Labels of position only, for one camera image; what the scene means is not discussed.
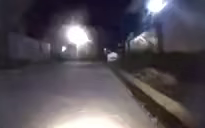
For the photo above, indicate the white vehicle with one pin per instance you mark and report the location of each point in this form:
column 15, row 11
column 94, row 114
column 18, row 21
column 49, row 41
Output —
column 112, row 56

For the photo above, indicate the street lamp pole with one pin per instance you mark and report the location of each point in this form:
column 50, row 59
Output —
column 159, row 33

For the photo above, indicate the dark verge strip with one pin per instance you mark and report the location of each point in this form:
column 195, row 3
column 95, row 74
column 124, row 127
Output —
column 176, row 80

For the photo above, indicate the pale concrete kerb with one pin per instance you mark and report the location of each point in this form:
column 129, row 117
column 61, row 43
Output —
column 156, row 97

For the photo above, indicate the grey asphalt road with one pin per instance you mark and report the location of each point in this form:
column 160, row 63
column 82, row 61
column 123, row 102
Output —
column 73, row 96

